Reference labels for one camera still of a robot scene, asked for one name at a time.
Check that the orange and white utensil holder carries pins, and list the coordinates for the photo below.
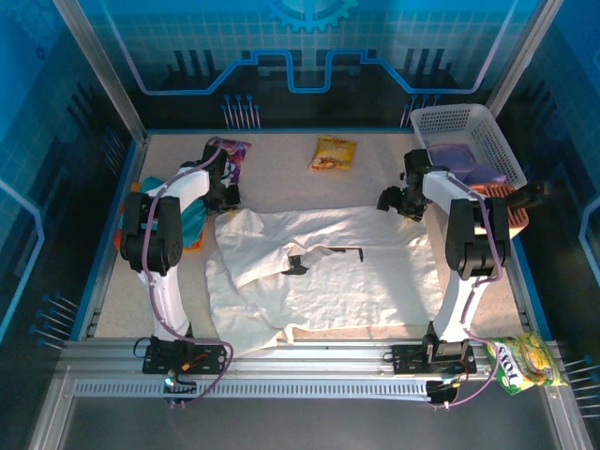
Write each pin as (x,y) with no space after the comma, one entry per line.
(518,220)

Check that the white perforated plastic basket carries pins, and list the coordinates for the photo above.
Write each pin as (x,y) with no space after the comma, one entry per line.
(497,136)

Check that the purple cloth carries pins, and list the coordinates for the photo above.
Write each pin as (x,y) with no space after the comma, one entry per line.
(450,154)

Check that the white t-shirt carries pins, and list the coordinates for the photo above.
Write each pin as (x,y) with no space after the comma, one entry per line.
(351,290)

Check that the aluminium frame post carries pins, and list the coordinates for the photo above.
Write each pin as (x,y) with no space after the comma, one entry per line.
(100,70)
(520,61)

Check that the black utensil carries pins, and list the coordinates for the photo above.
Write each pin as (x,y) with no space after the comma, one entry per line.
(529,194)

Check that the purple candy bag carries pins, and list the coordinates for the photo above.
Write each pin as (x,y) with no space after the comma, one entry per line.
(236,150)

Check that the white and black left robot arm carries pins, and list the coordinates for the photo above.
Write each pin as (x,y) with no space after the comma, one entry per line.
(164,290)

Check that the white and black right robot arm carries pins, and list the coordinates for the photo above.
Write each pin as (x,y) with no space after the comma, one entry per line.
(454,304)

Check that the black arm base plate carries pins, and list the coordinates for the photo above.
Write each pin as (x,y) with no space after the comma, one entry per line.
(405,361)
(218,361)

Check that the green candy bag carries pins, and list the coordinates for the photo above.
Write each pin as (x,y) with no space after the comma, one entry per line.
(525,363)

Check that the orange folded t-shirt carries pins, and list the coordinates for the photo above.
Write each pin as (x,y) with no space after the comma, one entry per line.
(194,244)

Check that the yellow snack bag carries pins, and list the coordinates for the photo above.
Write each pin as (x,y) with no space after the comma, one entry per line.
(333,152)

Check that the aluminium mounting rail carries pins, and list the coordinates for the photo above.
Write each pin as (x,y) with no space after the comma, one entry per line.
(304,358)

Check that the teal folded t-shirt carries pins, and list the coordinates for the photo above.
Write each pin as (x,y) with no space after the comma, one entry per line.
(192,220)

